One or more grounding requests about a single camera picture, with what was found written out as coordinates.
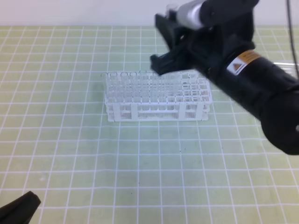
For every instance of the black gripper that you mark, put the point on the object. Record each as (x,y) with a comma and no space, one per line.
(224,38)

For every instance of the clear glass test tube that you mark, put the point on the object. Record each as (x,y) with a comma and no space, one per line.
(171,10)

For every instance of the black left arm gripper tip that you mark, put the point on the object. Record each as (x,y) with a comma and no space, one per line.
(21,210)

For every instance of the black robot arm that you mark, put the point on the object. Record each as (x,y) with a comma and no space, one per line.
(258,85)

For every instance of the test tubes in rack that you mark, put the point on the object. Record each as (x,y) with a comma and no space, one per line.
(142,87)

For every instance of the white test tube rack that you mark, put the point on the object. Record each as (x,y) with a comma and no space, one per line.
(189,99)

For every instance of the clear test tubes pile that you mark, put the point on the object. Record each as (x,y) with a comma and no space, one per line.
(287,67)

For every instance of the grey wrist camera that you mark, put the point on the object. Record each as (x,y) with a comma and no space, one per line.
(188,15)

